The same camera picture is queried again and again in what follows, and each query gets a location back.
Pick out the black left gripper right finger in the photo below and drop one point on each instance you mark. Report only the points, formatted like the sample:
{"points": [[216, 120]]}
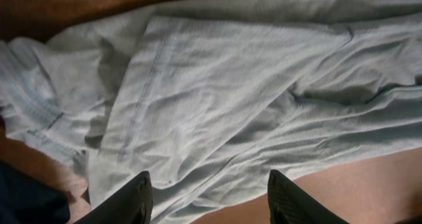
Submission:
{"points": [[289, 204]]}

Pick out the dark navy folded garment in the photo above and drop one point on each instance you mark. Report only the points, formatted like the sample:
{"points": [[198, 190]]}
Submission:
{"points": [[25, 200]]}

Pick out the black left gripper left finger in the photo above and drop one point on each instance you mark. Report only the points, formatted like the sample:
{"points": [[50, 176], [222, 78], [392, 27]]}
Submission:
{"points": [[131, 204]]}

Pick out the light blue t-shirt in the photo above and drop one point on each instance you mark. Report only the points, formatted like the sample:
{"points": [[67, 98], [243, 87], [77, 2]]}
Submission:
{"points": [[209, 96]]}

